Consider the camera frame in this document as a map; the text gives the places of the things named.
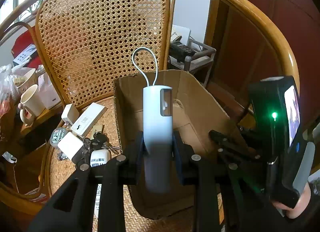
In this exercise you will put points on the white paper with writing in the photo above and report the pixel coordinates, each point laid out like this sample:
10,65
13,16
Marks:
180,33

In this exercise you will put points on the brown cardboard box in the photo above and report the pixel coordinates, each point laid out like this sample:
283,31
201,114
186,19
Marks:
195,113

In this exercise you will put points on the rattan cane chair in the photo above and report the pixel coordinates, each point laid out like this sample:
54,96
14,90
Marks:
85,46

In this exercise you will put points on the white remote control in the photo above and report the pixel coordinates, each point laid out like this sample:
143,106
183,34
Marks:
99,157

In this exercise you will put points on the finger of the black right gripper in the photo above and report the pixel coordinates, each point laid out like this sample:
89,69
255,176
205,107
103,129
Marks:
242,169

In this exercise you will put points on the person's right hand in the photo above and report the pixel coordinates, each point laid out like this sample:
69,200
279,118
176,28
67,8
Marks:
300,206

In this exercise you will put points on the white power adapter large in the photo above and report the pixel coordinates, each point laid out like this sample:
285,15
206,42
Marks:
72,147

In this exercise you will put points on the white tissue box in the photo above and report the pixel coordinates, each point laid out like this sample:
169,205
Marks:
47,92

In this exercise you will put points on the bunch of keys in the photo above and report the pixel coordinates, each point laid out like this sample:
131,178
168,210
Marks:
99,140

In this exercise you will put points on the white flat rectangular device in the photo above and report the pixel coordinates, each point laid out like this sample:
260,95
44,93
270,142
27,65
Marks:
87,119

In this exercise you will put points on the metal side shelf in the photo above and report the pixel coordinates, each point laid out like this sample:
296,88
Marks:
203,58

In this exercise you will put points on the white cylindrical flashlight with loop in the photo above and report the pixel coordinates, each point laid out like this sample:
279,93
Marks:
157,131

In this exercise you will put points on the small white plug adapter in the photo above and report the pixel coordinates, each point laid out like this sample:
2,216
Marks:
70,114

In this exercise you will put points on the black desk telephone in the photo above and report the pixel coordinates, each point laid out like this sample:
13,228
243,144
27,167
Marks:
179,51

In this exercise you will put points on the cream ceramic mug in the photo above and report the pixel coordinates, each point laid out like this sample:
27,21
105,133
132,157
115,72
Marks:
30,105

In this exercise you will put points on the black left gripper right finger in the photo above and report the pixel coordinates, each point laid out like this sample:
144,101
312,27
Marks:
202,174

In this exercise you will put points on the clear plastic bag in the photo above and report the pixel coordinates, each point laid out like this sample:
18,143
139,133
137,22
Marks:
11,78

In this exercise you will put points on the red cloth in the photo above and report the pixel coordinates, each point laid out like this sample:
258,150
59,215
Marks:
22,42

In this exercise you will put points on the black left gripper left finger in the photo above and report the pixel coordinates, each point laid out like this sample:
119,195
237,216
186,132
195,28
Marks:
71,208

